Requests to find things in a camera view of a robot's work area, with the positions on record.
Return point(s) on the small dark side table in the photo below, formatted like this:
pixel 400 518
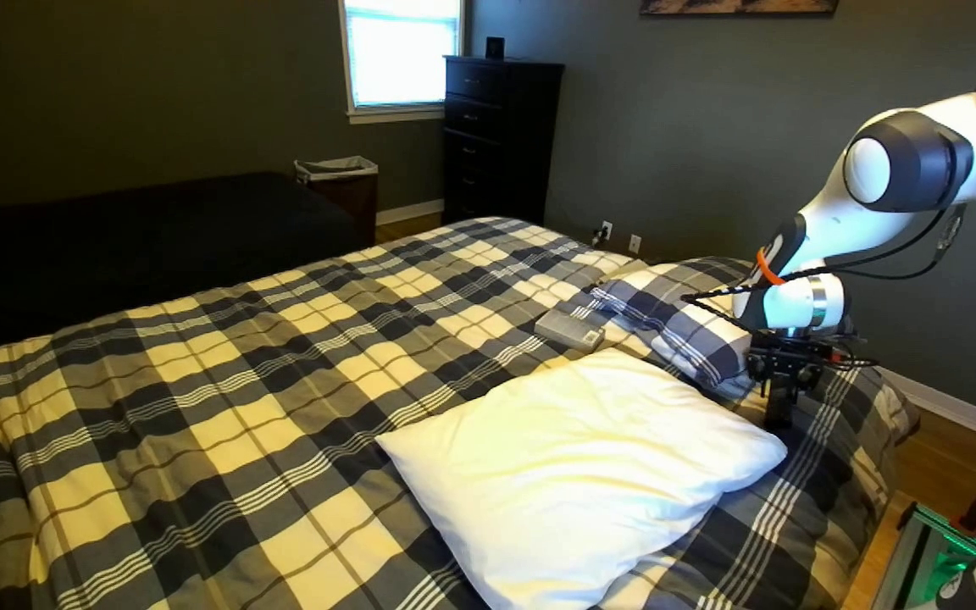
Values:
pixel 348 181

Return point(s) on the dark low bench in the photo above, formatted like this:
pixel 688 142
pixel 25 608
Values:
pixel 77 258

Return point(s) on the plaid bed comforter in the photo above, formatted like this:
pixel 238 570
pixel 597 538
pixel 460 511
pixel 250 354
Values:
pixel 220 451

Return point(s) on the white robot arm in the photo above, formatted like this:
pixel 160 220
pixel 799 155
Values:
pixel 896 165

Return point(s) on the blue plaid top pillow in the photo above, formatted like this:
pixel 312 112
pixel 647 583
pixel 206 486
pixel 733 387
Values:
pixel 684 319

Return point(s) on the black tall dresser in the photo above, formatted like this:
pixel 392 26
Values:
pixel 500 125

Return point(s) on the white pillow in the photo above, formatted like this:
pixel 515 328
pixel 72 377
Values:
pixel 556 482

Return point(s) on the bright window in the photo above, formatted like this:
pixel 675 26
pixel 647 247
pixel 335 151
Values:
pixel 393 56

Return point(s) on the green robot base frame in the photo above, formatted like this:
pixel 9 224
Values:
pixel 931 554

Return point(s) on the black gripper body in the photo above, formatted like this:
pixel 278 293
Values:
pixel 796 358

